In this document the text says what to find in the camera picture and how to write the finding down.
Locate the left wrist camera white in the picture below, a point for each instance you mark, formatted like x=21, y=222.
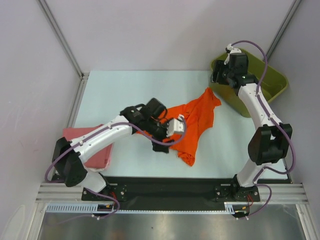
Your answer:
x=176, y=126

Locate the folded pink t shirt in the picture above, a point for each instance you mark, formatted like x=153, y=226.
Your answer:
x=71, y=133

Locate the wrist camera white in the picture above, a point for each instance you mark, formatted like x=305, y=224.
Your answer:
x=230, y=50
x=176, y=126

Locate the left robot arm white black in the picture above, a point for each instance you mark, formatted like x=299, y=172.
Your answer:
x=70, y=156

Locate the orange t shirt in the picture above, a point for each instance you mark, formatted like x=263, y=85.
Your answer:
x=199, y=116

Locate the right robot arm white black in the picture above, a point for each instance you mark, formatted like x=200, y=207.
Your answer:
x=270, y=142

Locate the olive green plastic basket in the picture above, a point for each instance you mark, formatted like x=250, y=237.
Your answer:
x=273, y=84

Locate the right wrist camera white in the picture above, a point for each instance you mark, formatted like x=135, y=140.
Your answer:
x=230, y=50

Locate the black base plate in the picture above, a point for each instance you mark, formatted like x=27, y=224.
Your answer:
x=177, y=194

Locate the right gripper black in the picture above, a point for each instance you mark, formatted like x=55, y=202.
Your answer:
x=219, y=66

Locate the folded white t shirt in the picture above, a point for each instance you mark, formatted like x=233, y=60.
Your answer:
x=100, y=169

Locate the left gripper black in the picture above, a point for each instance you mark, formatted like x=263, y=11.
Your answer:
x=159, y=147

